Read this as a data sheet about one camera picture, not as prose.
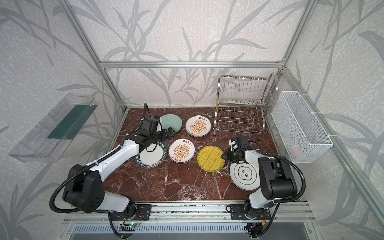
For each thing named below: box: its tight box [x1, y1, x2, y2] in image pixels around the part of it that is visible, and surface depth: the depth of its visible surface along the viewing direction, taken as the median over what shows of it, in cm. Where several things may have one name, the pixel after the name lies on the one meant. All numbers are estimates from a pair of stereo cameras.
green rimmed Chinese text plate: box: [135, 142, 168, 169], surface depth 91 cm
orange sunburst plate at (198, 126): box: [185, 115, 212, 138], surface depth 110 cm
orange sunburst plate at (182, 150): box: [168, 138, 196, 164], surface depth 98 cm
